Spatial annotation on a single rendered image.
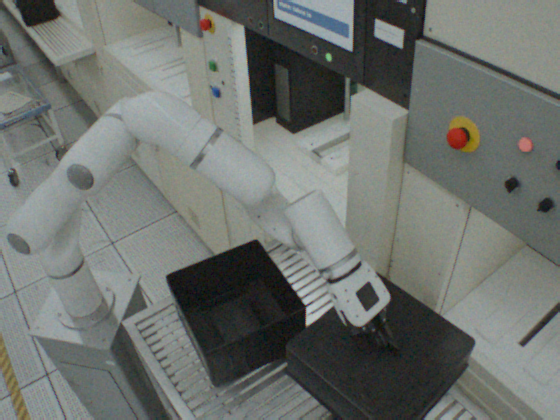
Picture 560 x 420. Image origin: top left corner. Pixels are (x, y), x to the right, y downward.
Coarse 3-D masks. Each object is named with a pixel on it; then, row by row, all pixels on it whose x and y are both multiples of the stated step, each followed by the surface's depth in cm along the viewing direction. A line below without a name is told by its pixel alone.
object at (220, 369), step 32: (224, 256) 138; (256, 256) 144; (192, 288) 139; (224, 288) 145; (256, 288) 148; (288, 288) 129; (192, 320) 140; (224, 320) 139; (256, 320) 139; (288, 320) 121; (224, 352) 116; (256, 352) 123
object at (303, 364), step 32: (320, 320) 104; (416, 320) 102; (448, 320) 101; (288, 352) 99; (320, 352) 98; (352, 352) 97; (384, 352) 97; (416, 352) 96; (448, 352) 96; (320, 384) 95; (352, 384) 92; (384, 384) 91; (416, 384) 91; (448, 384) 98; (352, 416) 92; (384, 416) 87; (416, 416) 90
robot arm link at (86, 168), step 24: (120, 120) 96; (96, 144) 90; (120, 144) 94; (72, 168) 89; (96, 168) 90; (48, 192) 108; (72, 192) 104; (96, 192) 94; (24, 216) 111; (48, 216) 111; (24, 240) 113; (48, 240) 115
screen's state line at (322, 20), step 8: (280, 0) 116; (280, 8) 117; (288, 8) 115; (296, 8) 112; (304, 8) 110; (296, 16) 114; (304, 16) 111; (312, 16) 109; (320, 16) 107; (328, 16) 105; (320, 24) 108; (328, 24) 106; (336, 24) 104; (344, 24) 101; (336, 32) 105; (344, 32) 103
